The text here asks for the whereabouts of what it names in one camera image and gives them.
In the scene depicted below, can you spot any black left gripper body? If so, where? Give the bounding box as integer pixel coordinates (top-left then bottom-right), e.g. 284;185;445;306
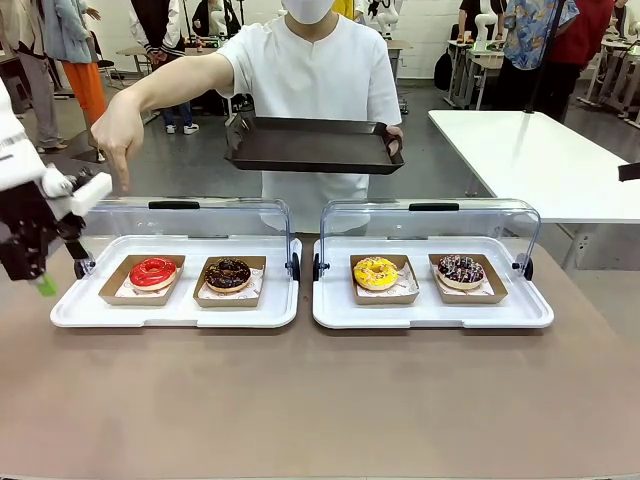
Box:
0;180;87;283

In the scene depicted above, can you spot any red glazed donut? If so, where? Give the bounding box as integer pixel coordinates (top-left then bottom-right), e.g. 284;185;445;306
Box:
98;254;187;307
129;256;178;293

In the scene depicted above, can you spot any white printed paper liner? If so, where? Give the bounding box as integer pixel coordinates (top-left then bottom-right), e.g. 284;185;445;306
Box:
115;267;179;300
355;260;420;297
198;266;265;300
433;269;496;298

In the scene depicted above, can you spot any dark brown serving tray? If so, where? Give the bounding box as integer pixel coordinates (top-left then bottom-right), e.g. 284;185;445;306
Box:
223;116;406;177

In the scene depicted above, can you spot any person's right forearm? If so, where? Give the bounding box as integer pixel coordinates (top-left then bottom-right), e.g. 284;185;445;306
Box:
122;49;236;118

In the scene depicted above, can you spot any chocolate donut with nuts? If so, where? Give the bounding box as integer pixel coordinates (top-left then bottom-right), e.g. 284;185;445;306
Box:
204;257;253;295

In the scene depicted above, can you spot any person in red shirt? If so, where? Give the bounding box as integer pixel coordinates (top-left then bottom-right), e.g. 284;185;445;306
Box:
547;0;617;124

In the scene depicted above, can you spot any person in blue floral shirt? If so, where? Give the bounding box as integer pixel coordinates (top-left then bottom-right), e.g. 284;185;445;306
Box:
502;0;581;109

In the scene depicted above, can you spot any chocolate sprinkle donut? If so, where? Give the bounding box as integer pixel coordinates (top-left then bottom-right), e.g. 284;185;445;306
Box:
428;253;510;306

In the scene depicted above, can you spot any dark donut with coloured sprinkles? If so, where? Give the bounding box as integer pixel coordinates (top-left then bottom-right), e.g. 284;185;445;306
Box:
436;254;486;291

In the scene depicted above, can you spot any person in jeans and jacket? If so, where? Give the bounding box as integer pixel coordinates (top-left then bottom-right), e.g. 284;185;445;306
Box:
129;0;201;136

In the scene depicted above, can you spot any seated person in black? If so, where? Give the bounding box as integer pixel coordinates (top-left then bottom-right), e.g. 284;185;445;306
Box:
192;0;241;39

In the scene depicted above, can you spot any yellow glazed donut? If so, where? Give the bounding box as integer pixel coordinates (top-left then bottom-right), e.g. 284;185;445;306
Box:
349;253;421;307

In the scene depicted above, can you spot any yellow sprinkled donut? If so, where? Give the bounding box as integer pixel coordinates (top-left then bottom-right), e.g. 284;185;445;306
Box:
352;255;400;292

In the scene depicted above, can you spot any person in white shirt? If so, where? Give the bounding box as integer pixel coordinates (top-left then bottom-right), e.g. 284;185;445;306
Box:
217;0;404;234

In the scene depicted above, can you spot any person's right hand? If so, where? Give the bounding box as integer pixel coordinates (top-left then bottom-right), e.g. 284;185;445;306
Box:
90;92;147;197

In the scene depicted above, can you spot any person's left hand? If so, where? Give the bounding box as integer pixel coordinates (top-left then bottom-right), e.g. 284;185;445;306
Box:
384;123;406;158

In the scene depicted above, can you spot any large white table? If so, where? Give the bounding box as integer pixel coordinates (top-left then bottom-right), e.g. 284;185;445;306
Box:
428;108;640;274

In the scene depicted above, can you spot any background desk row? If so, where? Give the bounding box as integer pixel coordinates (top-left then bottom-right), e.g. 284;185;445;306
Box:
579;29;640;126

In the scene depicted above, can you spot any white plastic display tray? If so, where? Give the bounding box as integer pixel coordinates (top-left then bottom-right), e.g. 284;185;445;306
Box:
49;234;303;330
312;235;556;331

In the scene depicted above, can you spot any dark stool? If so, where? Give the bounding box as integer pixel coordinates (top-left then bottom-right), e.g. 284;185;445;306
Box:
0;74;31;115

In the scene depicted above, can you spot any black stand pole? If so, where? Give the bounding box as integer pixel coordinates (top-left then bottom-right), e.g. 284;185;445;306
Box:
522;0;569;116

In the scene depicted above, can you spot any figure in grey trousers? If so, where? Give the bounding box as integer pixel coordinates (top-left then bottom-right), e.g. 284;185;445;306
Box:
0;0;69;154

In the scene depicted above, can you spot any clear plastic display lid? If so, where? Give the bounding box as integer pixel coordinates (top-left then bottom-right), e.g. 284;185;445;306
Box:
73;197;302;282
313;198;543;282

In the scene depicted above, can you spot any black office chair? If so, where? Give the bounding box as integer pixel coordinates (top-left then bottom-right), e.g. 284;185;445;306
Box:
89;29;129;94

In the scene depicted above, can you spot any grey background desk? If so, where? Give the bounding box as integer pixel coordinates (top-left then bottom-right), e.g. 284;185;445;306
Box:
446;38;506;110

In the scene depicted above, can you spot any black backpack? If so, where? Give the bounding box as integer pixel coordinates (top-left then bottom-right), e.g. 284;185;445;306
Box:
433;48;454;93

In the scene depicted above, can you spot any narrow background desk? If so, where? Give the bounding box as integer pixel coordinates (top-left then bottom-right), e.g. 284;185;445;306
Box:
387;39;414;116

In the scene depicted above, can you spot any white face mask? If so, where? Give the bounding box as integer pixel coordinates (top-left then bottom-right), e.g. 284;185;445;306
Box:
279;0;342;25

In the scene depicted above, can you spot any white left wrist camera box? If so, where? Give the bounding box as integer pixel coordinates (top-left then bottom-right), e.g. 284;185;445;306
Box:
42;168;114;220

